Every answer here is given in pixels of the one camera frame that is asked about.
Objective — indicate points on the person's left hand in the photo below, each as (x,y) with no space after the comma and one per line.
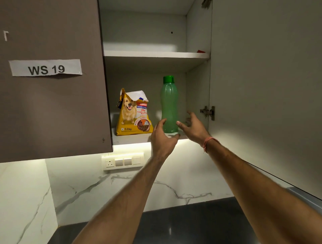
(162,143)

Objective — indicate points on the person's left forearm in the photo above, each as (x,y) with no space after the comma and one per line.
(123,208)

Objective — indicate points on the white tape scrap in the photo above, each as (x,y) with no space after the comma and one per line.
(5,35)

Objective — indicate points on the metal door hinge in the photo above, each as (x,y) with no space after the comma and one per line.
(210,112)

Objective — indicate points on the small red object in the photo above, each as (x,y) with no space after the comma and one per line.
(200,51)

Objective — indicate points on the white cabinet shelf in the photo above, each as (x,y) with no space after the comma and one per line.
(151,54)

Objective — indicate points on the person's right hand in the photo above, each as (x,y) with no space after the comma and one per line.
(197,132)

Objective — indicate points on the brown wall cabinet door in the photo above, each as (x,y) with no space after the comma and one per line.
(264,88)
(55,113)

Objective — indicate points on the white switch panel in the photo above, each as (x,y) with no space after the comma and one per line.
(139,161)

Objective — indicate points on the white wall cabinet interior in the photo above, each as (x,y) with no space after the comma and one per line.
(143,27)

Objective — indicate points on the green water bottle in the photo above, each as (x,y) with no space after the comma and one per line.
(169,105)

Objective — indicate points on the person's right forearm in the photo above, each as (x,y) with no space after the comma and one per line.
(264,196)

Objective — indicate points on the yellow dog food bag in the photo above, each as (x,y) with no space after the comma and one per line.
(125,129)

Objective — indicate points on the white paper label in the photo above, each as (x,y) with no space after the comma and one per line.
(15,68)

